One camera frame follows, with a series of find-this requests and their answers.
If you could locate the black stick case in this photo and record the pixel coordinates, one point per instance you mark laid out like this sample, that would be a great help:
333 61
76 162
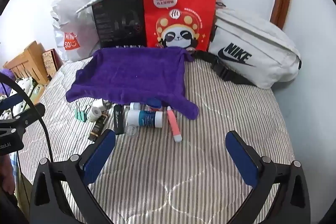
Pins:
119 120

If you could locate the purple plush toy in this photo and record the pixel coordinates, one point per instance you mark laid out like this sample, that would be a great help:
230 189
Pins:
6 79

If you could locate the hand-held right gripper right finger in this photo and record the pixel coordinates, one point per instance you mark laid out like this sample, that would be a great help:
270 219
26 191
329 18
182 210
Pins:
241 158

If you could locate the clear plastic cap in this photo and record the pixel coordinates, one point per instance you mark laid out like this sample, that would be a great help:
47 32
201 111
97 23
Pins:
131 130

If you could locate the white spotted cloth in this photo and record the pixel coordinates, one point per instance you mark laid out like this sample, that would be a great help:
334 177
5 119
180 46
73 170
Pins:
22 87

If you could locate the white tape roll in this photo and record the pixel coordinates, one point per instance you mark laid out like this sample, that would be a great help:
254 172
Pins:
94 113

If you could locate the pink and white tube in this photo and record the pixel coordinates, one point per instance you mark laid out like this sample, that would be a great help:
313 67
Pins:
173 124

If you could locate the brown and black tube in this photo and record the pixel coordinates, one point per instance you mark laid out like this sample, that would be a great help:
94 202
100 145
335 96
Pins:
99 127

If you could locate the white waist bag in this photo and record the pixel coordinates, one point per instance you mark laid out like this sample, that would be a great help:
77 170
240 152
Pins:
252 56

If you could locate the purple towel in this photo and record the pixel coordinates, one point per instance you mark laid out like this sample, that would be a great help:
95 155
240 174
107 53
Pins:
131 77

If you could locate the black cardboard box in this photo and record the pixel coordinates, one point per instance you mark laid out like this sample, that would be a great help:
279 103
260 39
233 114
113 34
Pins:
118 19

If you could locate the brown patterned box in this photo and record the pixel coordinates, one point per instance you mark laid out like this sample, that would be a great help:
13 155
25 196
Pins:
51 61

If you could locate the person's left hand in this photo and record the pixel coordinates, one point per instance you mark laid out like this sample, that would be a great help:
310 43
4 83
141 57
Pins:
5 176

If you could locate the red panda print paper bag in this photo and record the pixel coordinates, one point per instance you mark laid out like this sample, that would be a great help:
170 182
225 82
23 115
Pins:
178 14

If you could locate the white and blue bottle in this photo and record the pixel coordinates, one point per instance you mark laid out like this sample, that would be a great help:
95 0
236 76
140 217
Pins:
145 119

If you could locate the blue lid jar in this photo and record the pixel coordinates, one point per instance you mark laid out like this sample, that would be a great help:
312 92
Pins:
153 103

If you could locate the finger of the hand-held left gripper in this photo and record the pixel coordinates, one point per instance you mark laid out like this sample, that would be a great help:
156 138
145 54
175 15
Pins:
30 113

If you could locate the small white capped bottle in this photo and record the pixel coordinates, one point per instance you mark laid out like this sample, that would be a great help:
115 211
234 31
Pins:
135 106

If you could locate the green binder clip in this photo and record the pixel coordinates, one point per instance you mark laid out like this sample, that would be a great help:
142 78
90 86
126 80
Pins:
82 115

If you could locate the white plastic shopping bag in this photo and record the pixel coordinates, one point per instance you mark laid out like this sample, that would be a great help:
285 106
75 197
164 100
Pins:
76 24

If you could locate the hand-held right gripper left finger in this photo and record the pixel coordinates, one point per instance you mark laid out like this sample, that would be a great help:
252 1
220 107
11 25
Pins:
101 153

